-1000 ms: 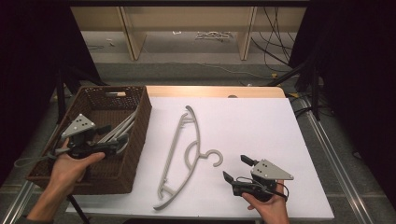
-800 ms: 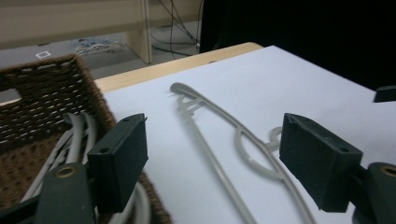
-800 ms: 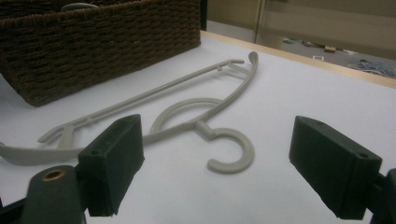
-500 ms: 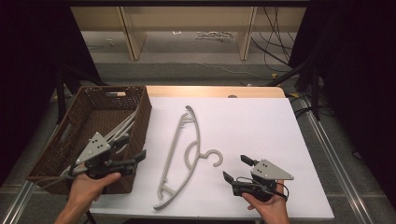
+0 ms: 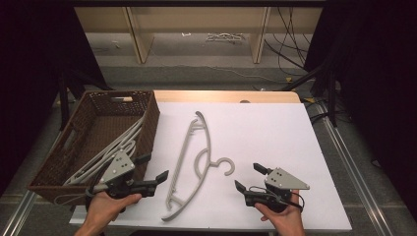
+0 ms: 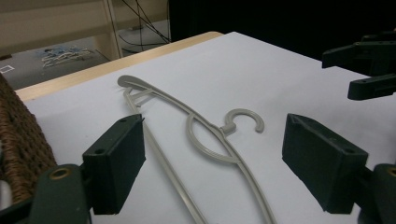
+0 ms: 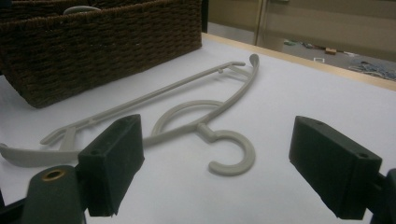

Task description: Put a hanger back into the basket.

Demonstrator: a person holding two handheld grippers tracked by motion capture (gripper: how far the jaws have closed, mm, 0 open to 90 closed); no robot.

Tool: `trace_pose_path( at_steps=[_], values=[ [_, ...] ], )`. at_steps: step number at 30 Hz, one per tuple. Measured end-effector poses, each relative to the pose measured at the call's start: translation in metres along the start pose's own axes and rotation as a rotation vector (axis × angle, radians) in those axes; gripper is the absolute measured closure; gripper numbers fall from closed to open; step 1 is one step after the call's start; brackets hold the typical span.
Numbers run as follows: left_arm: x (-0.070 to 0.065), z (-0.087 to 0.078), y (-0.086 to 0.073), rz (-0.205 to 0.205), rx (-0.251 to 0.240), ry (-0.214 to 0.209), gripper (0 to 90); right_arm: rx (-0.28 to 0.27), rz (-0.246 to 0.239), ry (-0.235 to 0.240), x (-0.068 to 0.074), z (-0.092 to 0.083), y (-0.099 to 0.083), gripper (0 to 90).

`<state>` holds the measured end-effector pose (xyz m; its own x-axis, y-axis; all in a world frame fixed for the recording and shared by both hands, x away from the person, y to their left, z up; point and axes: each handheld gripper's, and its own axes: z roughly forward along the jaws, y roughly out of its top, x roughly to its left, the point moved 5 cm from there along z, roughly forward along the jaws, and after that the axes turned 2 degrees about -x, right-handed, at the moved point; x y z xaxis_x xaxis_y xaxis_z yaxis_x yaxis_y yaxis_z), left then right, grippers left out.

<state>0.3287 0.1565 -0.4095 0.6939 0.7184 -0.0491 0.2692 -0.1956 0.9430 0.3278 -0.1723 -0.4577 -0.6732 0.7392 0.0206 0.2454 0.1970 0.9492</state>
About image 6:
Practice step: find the white table sheet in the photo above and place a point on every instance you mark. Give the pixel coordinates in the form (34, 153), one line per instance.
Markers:
(249, 68)

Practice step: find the light wooden shelf unit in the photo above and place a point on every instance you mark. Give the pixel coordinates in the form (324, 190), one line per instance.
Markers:
(46, 28)

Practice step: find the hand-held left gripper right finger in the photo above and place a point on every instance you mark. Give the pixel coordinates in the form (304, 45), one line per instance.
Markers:
(323, 165)

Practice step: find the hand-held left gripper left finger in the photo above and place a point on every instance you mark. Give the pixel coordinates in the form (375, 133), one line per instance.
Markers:
(115, 161)

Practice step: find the brown woven basket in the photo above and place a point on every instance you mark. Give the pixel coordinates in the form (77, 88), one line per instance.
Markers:
(21, 146)

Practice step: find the grey plastic clothes hanger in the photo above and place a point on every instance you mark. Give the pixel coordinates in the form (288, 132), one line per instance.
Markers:
(244, 111)

